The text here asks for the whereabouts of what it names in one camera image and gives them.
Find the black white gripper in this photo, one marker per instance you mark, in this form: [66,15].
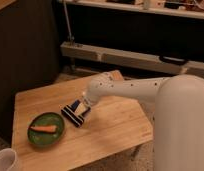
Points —
[76,113]

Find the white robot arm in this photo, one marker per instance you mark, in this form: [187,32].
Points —
[179,115]

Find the wooden table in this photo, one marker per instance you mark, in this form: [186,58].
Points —
[113,125]

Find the orange carrot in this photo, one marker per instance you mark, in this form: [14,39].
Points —
[47,129]

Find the green plate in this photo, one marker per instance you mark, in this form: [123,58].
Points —
[43,139]

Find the metal pole stand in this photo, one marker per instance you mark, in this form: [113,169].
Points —
[70,36]

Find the white cup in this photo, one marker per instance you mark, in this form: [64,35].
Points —
[9,160]

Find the white upper shelf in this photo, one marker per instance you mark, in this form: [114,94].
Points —
[135,8]

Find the white lower shelf rail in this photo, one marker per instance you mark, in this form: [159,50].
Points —
[129,59]

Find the black handle on rail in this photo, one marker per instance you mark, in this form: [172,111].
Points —
[173,61]

